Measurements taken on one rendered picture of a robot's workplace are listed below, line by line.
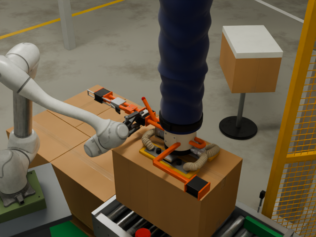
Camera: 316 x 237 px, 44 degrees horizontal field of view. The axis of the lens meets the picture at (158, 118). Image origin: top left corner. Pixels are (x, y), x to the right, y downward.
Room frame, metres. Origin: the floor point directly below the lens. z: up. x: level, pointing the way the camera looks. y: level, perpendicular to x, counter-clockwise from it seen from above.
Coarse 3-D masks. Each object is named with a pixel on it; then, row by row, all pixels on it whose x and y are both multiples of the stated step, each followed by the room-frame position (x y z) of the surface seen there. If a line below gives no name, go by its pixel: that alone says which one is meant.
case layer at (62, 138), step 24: (120, 96) 3.12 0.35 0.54; (48, 120) 2.73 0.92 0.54; (72, 120) 2.73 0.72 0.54; (120, 120) 2.73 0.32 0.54; (48, 144) 2.40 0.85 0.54; (72, 144) 2.40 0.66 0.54; (72, 168) 2.13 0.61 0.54; (96, 168) 2.13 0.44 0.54; (72, 192) 2.04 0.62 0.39; (96, 192) 1.89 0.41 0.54
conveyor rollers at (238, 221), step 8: (120, 208) 1.75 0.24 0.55; (112, 216) 1.68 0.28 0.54; (128, 216) 1.68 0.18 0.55; (136, 216) 1.70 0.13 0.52; (240, 216) 1.68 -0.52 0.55; (120, 224) 1.62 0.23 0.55; (136, 224) 1.62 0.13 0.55; (144, 224) 1.63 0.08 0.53; (232, 224) 1.62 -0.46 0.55; (240, 224) 1.63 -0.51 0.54; (128, 232) 1.55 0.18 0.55; (152, 232) 1.56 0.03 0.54; (224, 232) 1.56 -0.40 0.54; (232, 232) 1.56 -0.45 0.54; (248, 232) 1.56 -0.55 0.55
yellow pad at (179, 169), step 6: (144, 150) 1.66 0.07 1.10; (150, 150) 1.66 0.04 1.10; (156, 150) 1.63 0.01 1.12; (162, 150) 1.66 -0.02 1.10; (150, 156) 1.62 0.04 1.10; (156, 156) 1.61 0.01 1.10; (162, 162) 1.57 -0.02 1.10; (168, 162) 1.56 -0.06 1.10; (174, 162) 1.56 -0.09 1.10; (180, 162) 1.54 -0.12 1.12; (186, 162) 1.57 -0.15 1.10; (174, 168) 1.52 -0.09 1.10; (180, 168) 1.51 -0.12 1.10; (186, 174) 1.47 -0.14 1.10; (192, 174) 1.48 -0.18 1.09
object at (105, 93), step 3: (102, 87) 2.11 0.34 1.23; (99, 90) 2.08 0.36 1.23; (102, 90) 2.08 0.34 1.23; (105, 90) 2.08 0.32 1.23; (108, 90) 2.08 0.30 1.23; (99, 93) 2.04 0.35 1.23; (102, 93) 2.04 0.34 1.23; (105, 93) 2.04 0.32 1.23; (108, 93) 2.04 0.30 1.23; (111, 93) 2.06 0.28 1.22; (105, 96) 2.02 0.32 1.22; (108, 96) 2.04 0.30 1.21; (105, 102) 2.02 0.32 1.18
